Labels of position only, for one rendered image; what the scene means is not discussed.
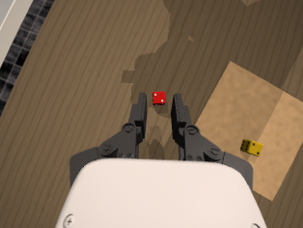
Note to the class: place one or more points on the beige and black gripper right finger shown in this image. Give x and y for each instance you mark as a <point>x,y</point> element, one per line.
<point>194,147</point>

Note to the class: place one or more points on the red die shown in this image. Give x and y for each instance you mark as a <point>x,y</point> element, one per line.
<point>158,98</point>

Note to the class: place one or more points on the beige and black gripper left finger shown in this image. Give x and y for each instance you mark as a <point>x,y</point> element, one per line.
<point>124,144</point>

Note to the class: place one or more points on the yellow die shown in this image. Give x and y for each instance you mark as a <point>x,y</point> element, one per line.
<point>251,147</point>

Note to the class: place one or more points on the tan mat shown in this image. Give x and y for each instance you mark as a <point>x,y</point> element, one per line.
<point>244,106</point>

